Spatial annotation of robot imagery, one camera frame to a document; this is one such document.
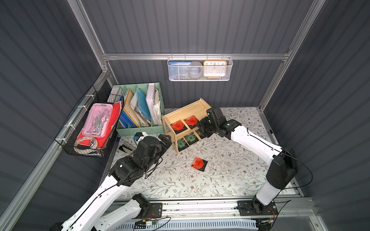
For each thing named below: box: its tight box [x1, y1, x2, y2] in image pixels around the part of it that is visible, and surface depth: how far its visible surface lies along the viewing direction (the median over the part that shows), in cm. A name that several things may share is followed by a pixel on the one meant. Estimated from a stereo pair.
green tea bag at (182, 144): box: [177, 137, 190, 152], surface depth 98 cm
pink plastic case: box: [81, 102, 114, 139], surface depth 74 cm
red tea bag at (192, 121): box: [183, 115, 200, 130], surface depth 86 cm
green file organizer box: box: [107, 82, 165, 137], surface depth 98 cm
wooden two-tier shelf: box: [162, 97, 212, 154], surface depth 91 cm
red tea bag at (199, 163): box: [190, 155, 209, 172], surface depth 92 cm
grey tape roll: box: [187, 61, 204, 79], surface depth 89 cm
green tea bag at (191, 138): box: [183, 131, 199, 146], surface depth 101 cm
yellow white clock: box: [203, 60, 228, 77], surface depth 91 cm
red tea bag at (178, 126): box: [170, 119, 188, 135], surface depth 84 cm
